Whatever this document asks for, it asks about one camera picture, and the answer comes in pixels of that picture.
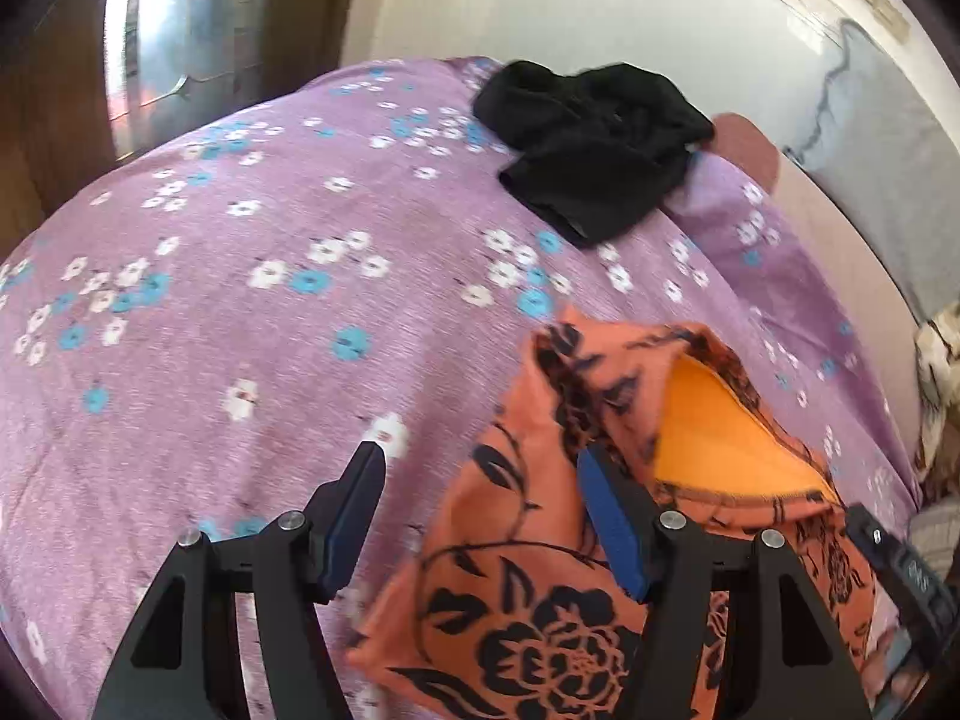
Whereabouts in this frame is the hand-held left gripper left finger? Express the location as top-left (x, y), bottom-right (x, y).
top-left (90, 441), bottom-right (387, 720)

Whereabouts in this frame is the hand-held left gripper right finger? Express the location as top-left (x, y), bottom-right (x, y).
top-left (576, 442), bottom-right (875, 720)

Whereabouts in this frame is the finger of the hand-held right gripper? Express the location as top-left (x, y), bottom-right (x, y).
top-left (846, 504), bottom-right (913, 601)

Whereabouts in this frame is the orange black floral garment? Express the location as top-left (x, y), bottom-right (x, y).
top-left (346, 305), bottom-right (901, 720)

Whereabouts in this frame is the striped pillow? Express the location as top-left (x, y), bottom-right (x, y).
top-left (909, 493), bottom-right (960, 578)

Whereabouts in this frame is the beige patterned cloth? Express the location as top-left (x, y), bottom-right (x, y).
top-left (913, 306), bottom-right (960, 482)

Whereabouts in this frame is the purple floral bedsheet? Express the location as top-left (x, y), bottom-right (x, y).
top-left (0, 56), bottom-right (925, 720)

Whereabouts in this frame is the pink mattress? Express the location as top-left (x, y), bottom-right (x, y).
top-left (709, 112), bottom-right (929, 466)

